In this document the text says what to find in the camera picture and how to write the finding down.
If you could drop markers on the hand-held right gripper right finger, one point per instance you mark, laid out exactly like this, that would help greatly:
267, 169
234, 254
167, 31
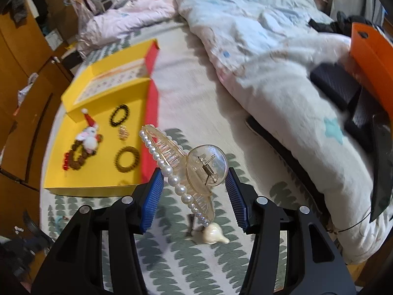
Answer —
237, 201

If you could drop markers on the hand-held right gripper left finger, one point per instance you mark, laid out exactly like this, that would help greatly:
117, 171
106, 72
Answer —
152, 201

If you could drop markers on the pearl hair claw clip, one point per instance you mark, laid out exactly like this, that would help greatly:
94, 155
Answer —
202, 166

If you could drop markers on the yellow cardboard box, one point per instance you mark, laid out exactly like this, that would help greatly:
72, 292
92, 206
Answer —
92, 86

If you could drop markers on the white seashell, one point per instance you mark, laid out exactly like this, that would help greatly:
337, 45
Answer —
211, 235

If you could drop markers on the pale printed quilt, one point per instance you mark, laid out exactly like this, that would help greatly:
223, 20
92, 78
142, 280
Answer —
276, 76

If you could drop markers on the black ribbed block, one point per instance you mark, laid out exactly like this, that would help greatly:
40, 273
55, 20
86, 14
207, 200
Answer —
333, 83

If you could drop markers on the clear plastic bag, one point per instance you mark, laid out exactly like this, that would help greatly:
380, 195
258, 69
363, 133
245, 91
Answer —
27, 86

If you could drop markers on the wooden cabinet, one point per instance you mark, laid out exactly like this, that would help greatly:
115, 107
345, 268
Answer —
24, 55

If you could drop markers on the orange plastic case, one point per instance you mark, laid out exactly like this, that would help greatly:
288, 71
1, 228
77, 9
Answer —
373, 52

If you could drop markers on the dark hanging clothes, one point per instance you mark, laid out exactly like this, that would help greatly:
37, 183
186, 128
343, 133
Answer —
36, 3

